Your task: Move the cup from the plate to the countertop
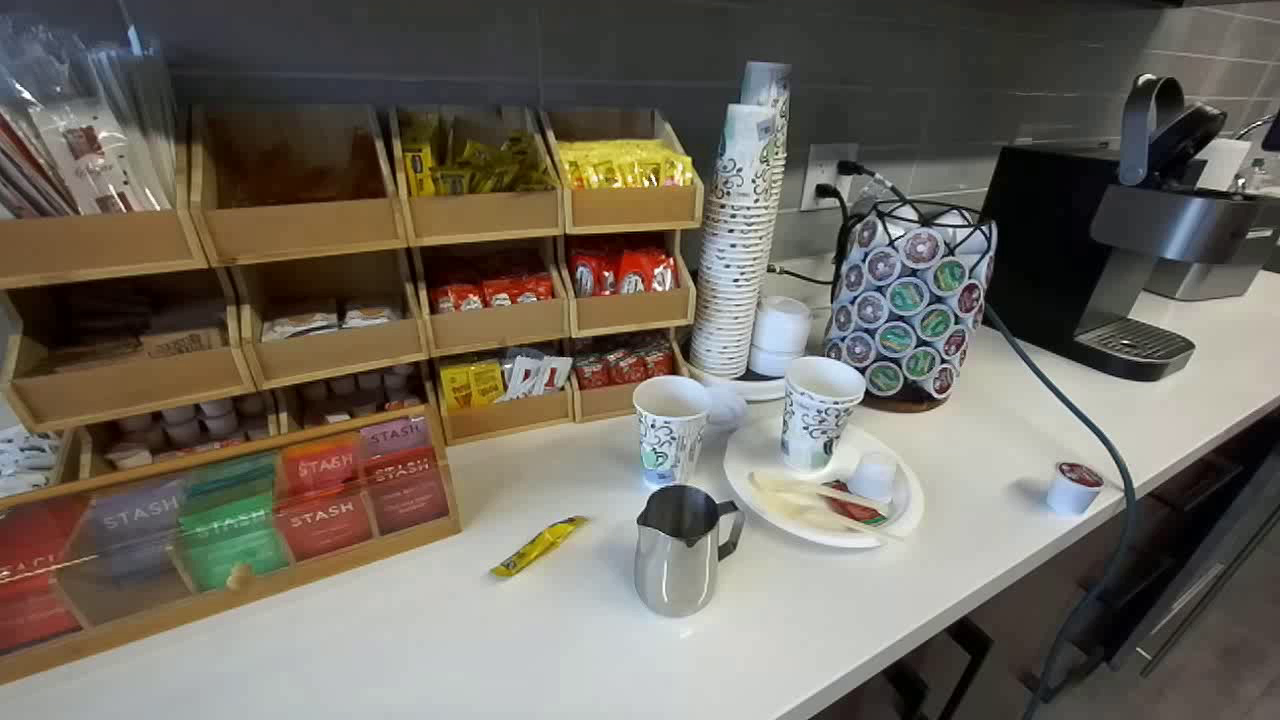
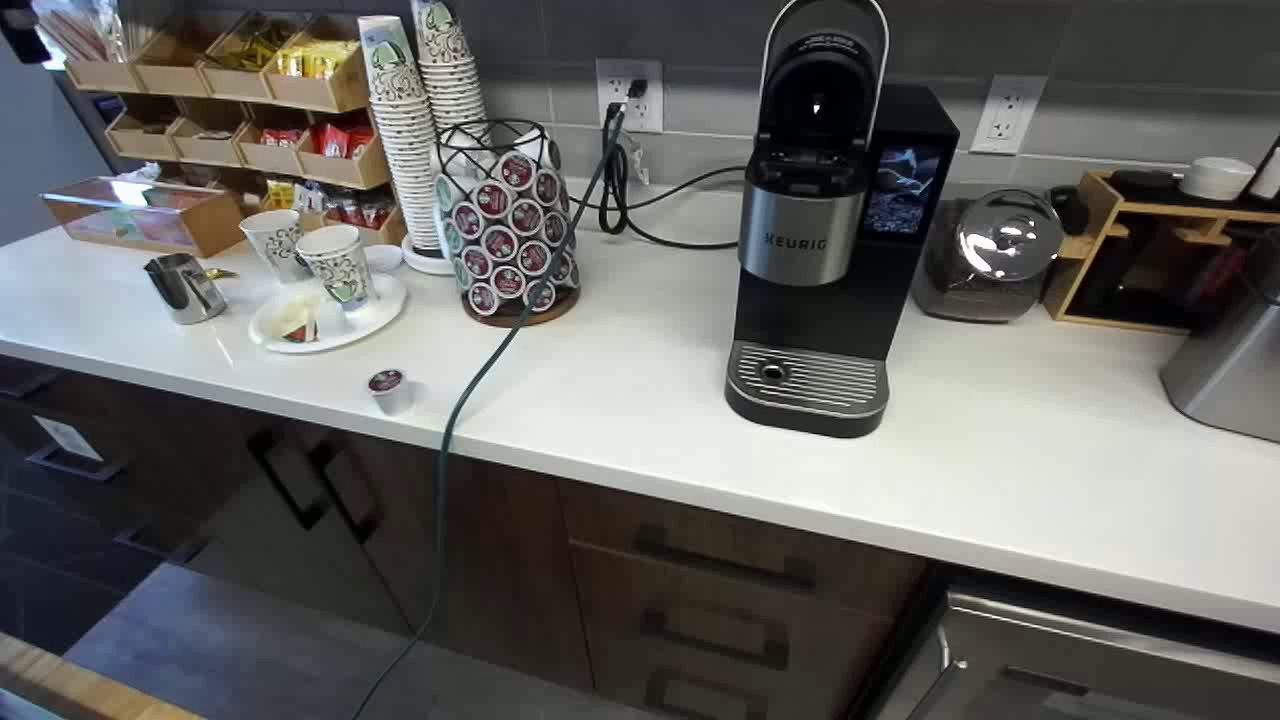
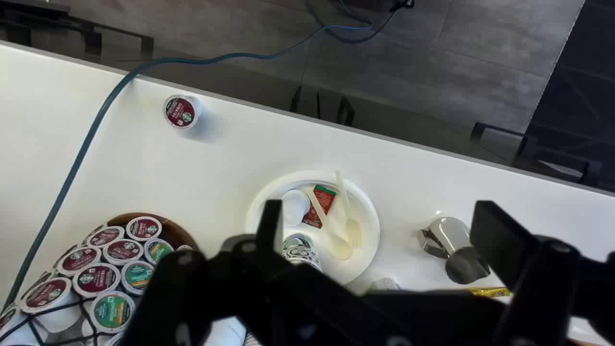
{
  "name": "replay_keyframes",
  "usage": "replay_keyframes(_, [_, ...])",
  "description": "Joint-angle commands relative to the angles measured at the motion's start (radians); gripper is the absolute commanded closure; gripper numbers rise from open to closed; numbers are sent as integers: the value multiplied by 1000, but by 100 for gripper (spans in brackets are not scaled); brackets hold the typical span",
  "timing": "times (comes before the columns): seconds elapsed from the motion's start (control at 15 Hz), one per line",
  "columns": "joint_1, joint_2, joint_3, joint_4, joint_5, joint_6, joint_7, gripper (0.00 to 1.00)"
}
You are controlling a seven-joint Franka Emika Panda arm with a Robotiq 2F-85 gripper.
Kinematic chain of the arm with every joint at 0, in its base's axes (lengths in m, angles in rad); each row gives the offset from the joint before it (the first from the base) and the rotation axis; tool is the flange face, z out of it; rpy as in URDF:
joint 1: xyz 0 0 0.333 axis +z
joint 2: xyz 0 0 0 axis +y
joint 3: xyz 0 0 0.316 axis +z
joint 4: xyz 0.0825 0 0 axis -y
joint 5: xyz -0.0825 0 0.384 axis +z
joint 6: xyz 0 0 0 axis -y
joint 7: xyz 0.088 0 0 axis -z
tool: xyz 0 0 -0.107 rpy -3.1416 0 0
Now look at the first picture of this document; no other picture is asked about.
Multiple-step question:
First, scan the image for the patterned paper cup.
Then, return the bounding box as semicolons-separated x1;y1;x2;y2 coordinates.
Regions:
779;357;863;474
634;376;714;483

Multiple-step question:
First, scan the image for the stack of white lids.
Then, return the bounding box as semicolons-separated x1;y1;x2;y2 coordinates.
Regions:
749;297;813;376

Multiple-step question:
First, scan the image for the stainless steel milk pitcher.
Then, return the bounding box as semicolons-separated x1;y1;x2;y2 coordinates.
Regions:
635;483;744;617

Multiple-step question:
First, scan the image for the single coffee pod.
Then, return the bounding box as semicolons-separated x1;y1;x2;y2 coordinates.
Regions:
1046;460;1105;515

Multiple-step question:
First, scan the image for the black Keurig coffee maker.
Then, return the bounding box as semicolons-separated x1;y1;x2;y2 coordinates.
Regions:
985;73;1260;379

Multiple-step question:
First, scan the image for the yellow sweetener packet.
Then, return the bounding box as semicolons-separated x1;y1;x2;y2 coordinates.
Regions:
487;515;593;580

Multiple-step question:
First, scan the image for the wire coffee pod carousel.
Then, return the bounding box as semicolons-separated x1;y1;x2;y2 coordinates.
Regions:
820;200;999;413

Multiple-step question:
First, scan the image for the wooden Stash tea box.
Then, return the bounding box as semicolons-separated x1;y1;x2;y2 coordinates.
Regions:
0;408;459;680

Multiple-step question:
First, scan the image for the wall power outlet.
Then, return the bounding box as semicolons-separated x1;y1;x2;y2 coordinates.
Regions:
801;146;856;213

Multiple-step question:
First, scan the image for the white creamer cup on plate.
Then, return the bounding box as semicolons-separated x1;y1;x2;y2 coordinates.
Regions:
850;451;906;508

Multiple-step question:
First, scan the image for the tall stack of paper cups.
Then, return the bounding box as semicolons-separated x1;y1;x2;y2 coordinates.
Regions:
691;60;793;379

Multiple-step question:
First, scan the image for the white oval plate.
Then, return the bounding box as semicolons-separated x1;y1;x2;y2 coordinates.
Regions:
724;424;928;552

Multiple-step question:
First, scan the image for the wooden tiered condiment organizer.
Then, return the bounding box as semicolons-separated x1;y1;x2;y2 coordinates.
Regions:
0;105;704;434

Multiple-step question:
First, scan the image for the dark green power cable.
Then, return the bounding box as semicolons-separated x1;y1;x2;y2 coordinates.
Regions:
979;299;1140;695

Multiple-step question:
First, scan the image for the patterned paper cup on counter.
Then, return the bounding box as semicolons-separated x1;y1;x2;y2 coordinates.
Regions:
634;376;714;483

